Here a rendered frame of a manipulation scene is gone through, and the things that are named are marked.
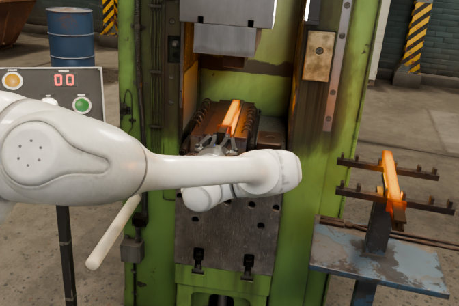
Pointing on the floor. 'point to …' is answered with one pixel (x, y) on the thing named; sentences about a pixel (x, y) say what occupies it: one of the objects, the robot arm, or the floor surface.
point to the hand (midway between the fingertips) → (222, 134)
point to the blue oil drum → (71, 37)
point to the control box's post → (63, 217)
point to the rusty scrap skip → (14, 17)
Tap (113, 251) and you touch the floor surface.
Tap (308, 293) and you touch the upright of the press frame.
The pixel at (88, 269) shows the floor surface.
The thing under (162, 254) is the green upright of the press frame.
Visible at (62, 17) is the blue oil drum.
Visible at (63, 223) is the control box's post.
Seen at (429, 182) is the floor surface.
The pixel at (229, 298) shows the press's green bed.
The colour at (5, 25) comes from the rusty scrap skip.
